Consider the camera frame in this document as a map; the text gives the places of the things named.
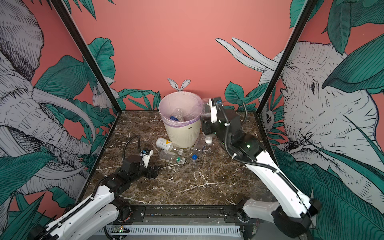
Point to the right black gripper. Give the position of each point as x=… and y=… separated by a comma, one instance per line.
x=208, y=126

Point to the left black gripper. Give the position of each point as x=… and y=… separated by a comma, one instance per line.
x=150, y=174

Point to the clear bottle white label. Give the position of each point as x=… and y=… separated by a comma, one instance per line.
x=206, y=115

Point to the white bottle yellow triangle label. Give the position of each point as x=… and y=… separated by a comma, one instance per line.
x=167, y=145

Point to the blue cap blue label bottle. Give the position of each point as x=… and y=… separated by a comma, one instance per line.
x=179, y=115

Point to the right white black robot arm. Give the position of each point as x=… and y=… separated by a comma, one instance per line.
x=293, y=211

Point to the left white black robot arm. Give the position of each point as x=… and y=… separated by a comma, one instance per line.
x=105, y=205

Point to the cream ribbed waste bin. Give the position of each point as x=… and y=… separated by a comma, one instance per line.
x=184, y=137

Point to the pink plastic bin liner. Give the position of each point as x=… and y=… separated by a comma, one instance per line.
x=190, y=103

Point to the white vented strip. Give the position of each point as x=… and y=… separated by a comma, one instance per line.
x=159, y=230

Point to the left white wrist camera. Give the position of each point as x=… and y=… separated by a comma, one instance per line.
x=146, y=155

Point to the black front rail frame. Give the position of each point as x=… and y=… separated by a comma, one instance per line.
x=194, y=215

